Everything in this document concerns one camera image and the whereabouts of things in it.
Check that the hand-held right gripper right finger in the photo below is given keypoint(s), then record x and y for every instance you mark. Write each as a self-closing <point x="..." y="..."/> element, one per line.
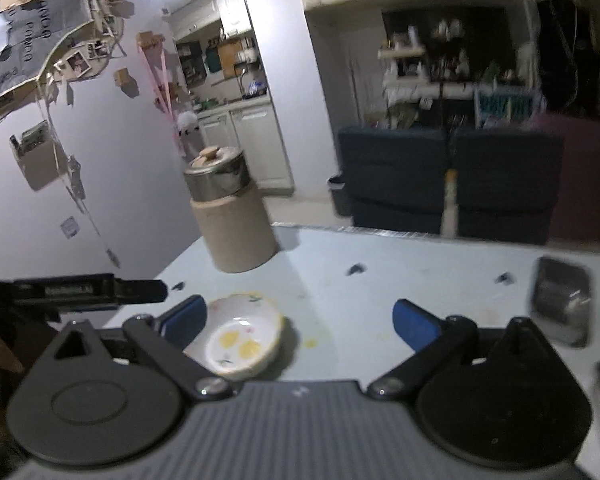
<point x="415" y="327"/>

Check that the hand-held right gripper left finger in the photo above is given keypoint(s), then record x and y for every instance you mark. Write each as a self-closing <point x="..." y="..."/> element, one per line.
<point x="182" y="321"/>

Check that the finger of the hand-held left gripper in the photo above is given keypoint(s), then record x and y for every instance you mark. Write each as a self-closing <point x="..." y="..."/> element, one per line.
<point x="90" y="291"/>

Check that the small floral bowl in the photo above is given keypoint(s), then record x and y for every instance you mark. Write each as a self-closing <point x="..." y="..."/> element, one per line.
<point x="240" y="340"/>

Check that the beige canister with steel lid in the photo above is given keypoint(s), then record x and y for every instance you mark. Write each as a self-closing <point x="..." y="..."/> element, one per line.
<point x="235" y="225"/>

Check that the hanging cardboard box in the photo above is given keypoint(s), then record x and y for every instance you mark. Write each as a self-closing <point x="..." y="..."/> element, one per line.
<point x="40" y="160"/>

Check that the square steel container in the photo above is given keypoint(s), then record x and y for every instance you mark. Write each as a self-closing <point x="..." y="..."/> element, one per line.
<point x="560" y="300"/>

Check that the dark blue chair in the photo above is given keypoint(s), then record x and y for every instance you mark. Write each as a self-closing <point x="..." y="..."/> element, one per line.
<point x="395" y="180"/>
<point x="505" y="185"/>

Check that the black trash bin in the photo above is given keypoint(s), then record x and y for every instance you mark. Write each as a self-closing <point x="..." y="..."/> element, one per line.
<point x="340" y="197"/>

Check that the white lower kitchen cabinets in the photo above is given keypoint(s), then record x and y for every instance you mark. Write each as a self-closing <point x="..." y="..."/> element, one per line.
<point x="252" y="145"/>

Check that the white kitchen cabinets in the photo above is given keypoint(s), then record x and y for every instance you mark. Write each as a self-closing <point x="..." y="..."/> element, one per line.
<point x="215" y="7"/>
<point x="252" y="145"/>

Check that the white fluffy ornament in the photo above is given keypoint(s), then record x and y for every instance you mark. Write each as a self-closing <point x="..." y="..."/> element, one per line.
<point x="187" y="127"/>

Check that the pink ribbon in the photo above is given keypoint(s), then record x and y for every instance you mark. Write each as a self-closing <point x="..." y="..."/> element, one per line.
<point x="162" y="80"/>

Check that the teal sign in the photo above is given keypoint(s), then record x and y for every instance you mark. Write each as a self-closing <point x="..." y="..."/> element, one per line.
<point x="505" y="106"/>

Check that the white shelf cart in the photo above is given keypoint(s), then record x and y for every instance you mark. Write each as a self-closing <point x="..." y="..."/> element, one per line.
<point x="405" y="77"/>

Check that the white upper kitchen cabinets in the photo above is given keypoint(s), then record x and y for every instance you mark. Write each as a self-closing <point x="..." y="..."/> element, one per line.
<point x="215" y="7"/>

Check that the black vest with white trim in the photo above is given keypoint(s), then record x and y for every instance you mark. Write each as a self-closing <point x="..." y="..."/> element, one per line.
<point x="570" y="55"/>

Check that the wooden wall block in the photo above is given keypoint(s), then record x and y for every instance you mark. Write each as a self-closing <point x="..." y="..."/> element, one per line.
<point x="126" y="80"/>
<point x="150" y="39"/>

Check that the wall photo collage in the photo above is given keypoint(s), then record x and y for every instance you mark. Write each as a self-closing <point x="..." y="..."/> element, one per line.
<point x="35" y="40"/>

